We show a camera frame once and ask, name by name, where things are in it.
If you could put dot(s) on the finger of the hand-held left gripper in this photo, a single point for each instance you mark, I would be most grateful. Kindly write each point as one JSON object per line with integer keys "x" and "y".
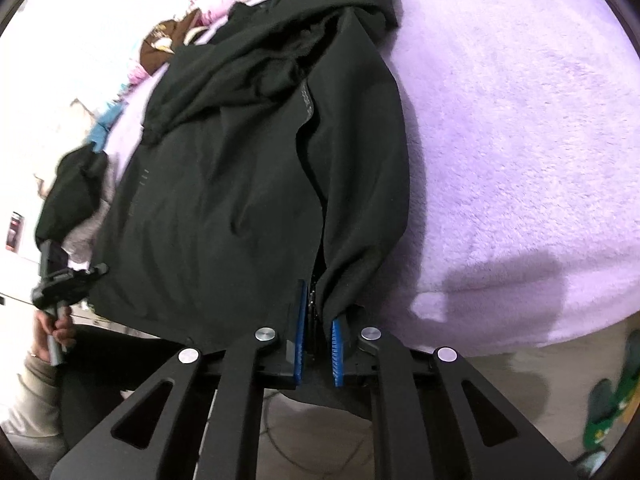
{"x": 97, "y": 270}

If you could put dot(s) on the grey fleece garment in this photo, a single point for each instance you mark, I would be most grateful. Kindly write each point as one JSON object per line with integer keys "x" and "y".
{"x": 85, "y": 240}

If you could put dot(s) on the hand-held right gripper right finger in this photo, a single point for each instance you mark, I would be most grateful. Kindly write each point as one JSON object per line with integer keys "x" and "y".
{"x": 340, "y": 350}

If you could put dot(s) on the person's left hand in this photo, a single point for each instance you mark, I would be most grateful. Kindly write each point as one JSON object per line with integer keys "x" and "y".
{"x": 62, "y": 332}

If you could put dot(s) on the person's left forearm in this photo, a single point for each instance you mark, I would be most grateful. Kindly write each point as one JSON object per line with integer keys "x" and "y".
{"x": 30, "y": 400}

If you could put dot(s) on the folded black garment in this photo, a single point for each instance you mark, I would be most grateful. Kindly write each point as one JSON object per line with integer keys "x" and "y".
{"x": 75, "y": 195}

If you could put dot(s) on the purple bed blanket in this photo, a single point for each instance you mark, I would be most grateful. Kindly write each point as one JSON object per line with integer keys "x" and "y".
{"x": 500, "y": 135}

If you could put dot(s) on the brown cartoon cushion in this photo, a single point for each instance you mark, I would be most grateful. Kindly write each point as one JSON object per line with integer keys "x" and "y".
{"x": 160, "y": 47}

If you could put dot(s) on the red and black box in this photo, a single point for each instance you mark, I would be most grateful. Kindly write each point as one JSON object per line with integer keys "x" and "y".
{"x": 14, "y": 232}

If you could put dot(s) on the black jacket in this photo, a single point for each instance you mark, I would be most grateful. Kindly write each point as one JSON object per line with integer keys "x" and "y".
{"x": 240, "y": 185}

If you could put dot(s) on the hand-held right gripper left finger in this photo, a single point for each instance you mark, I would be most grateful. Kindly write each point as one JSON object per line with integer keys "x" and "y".
{"x": 295, "y": 340}

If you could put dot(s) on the green slipper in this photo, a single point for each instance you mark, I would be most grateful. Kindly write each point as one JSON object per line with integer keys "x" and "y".
{"x": 602, "y": 415}
{"x": 631, "y": 375}

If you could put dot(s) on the blue pillow with orange print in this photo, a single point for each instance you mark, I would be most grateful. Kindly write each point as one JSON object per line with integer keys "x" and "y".
{"x": 105, "y": 127}

